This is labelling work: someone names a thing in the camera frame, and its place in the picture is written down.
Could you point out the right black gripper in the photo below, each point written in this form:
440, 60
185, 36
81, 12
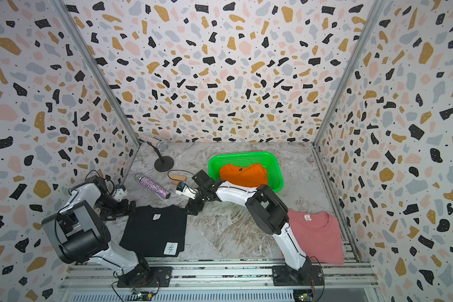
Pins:
190, 202

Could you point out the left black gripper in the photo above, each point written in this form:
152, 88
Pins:
121, 211

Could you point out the black t-shirt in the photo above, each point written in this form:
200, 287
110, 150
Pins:
156, 232

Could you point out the orange t-shirt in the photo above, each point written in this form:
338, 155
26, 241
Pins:
253, 176

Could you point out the green plastic basket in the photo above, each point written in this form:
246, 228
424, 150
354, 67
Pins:
266, 159

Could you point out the pink t-shirt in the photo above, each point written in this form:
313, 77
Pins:
318, 235

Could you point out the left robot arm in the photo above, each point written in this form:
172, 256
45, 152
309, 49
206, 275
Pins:
78, 231

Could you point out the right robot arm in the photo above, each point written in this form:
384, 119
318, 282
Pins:
270, 215

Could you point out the small cardboard piece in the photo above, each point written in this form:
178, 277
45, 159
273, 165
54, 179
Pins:
179, 178

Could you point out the glittery purple bottle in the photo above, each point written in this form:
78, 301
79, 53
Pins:
153, 186

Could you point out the microphone on black stand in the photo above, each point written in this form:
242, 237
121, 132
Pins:
163, 163

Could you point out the left circuit board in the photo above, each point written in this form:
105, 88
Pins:
143, 295

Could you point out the circuit board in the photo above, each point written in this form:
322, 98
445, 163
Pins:
303, 295
143, 295

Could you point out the right circuit board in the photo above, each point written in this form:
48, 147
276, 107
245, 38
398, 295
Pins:
303, 295

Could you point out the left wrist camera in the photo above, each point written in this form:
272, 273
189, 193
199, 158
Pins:
119, 193

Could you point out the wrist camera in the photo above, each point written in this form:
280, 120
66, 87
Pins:
183, 189
119, 193

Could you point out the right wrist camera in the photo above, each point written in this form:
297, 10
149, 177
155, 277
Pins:
183, 189

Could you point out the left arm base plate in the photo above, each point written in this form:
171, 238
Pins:
146, 278

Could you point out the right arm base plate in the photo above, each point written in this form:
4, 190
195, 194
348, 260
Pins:
286, 276

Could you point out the aluminium rail frame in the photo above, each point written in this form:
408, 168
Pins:
222, 280

